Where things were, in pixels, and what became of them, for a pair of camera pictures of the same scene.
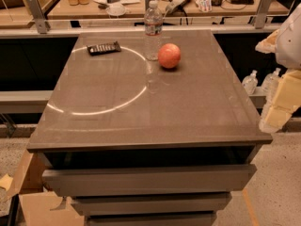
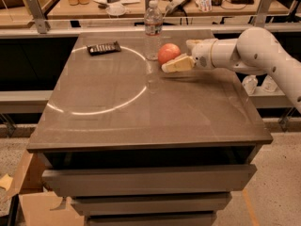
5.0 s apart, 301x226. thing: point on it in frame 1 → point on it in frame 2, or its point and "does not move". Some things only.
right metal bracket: [262, 10] does not move
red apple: [169, 56] does not move
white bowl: [116, 9] does not move
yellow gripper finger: [269, 44] → [192, 42]
